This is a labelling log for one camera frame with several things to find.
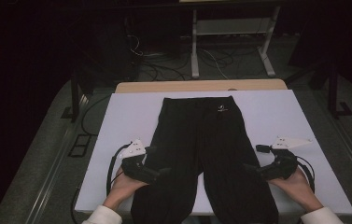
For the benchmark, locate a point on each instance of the white metal desk frame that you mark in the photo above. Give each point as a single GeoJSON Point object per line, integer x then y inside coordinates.
{"type": "Point", "coordinates": [194, 46]}

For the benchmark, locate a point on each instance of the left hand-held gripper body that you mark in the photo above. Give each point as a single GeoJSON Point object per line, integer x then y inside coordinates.
{"type": "Point", "coordinates": [136, 168]}

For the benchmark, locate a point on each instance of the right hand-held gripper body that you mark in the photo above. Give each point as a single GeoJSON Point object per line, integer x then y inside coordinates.
{"type": "Point", "coordinates": [284, 166]}

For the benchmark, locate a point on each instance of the person's left hand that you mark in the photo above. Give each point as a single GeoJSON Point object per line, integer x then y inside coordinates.
{"type": "Point", "coordinates": [122, 189]}

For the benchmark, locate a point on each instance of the black metal stand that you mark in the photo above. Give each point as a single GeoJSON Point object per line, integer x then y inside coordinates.
{"type": "Point", "coordinates": [75, 99]}
{"type": "Point", "coordinates": [333, 93]}

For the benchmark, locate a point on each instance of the person's right hand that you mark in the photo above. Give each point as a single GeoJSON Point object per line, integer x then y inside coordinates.
{"type": "Point", "coordinates": [299, 191]}

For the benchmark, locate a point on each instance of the black pants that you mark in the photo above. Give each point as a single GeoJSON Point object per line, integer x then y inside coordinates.
{"type": "Point", "coordinates": [195, 133]}

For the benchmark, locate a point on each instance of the black floor socket panel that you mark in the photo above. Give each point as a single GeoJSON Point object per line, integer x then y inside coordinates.
{"type": "Point", "coordinates": [80, 145]}

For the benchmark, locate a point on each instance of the metal floor rail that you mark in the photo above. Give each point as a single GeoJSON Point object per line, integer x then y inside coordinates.
{"type": "Point", "coordinates": [55, 161]}

